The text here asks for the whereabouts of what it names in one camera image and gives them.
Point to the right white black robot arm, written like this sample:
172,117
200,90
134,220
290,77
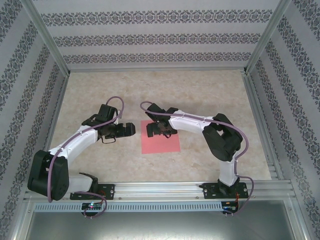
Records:
190,123

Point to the small circuit board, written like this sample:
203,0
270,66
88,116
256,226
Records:
229,208
92,206

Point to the aluminium side rail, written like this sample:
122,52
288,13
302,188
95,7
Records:
260,125
59,100

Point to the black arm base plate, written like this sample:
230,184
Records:
210,191
108,191

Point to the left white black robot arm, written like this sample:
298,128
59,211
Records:
77,140

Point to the long aluminium mounting rail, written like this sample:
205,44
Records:
160,188

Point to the aluminium frame post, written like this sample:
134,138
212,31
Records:
48,37
302,220
268,37
20,220

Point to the grey sheet metal panel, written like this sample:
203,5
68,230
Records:
160,227

